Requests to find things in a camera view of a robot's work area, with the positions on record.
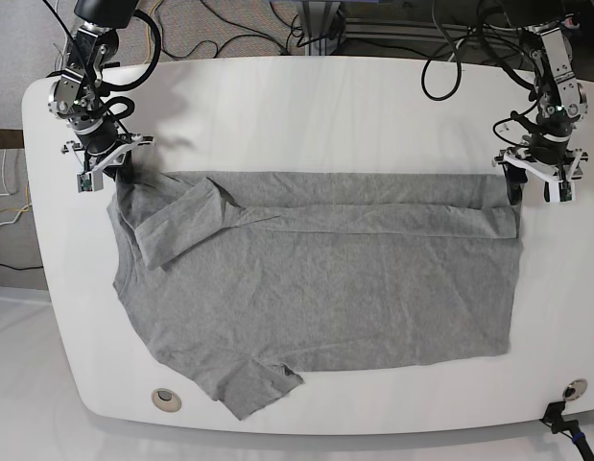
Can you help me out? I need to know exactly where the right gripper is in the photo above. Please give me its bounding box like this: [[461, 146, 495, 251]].
[[60, 133, 155, 185]]

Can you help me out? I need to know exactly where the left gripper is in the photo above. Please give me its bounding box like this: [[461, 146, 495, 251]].
[[492, 147, 589, 206]]

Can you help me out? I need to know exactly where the grey t-shirt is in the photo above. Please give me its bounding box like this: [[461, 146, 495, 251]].
[[107, 170, 522, 420]]

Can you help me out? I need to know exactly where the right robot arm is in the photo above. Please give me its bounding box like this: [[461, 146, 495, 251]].
[[48, 1, 162, 192]]

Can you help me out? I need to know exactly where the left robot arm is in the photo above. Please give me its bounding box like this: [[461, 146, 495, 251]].
[[469, 1, 588, 206]]

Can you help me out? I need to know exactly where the right table grommet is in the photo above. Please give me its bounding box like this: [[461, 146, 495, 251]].
[[562, 378, 588, 401]]

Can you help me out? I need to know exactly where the table grommet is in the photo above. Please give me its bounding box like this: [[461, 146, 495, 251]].
[[562, 378, 588, 401], [151, 388, 182, 413]]

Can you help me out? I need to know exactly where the left table grommet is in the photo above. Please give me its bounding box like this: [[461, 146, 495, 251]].
[[151, 388, 182, 413]]

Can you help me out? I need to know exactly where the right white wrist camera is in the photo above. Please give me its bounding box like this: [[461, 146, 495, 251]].
[[77, 171, 104, 193]]

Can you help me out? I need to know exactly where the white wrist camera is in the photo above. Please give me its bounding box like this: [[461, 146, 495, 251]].
[[77, 171, 104, 193], [546, 181, 575, 203]]

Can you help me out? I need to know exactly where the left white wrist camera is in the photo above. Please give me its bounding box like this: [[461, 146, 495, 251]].
[[546, 181, 575, 203]]

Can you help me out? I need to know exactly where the yellow cable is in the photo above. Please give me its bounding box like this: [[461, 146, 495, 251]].
[[143, 0, 164, 66]]

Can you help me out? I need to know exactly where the black clamp with cable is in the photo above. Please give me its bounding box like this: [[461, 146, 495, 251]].
[[540, 401, 594, 461]]

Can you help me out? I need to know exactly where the aluminium table frame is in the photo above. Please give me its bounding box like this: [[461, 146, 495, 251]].
[[289, 1, 546, 57]]

